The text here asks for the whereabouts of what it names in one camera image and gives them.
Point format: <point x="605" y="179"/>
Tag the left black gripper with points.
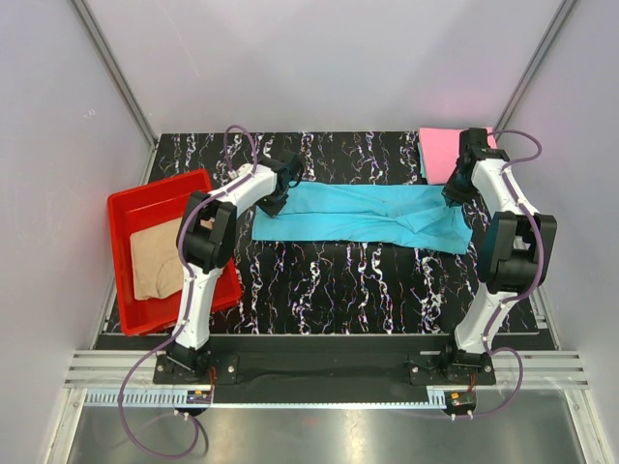
<point x="274" y="210"/>

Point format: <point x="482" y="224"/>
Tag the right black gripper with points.
<point x="453" y="196"/>

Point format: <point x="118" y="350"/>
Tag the turquoise t shirt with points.
<point x="415" y="216"/>

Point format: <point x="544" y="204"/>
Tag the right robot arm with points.
<point x="513" y="259"/>

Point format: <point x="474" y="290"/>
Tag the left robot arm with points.
<point x="206" y="242"/>

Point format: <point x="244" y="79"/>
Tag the pink folded t shirt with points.
<point x="441" y="149"/>

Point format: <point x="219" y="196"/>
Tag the teal folded t shirt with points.
<point x="423" y="171"/>

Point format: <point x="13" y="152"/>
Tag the red plastic bin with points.
<point x="131" y="211"/>

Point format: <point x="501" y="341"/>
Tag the beige folded t shirt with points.
<point x="157" y="269"/>

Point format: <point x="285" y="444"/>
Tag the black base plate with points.
<point x="317" y="370"/>

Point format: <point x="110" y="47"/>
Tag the aluminium rail frame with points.
<point x="319" y="325"/>

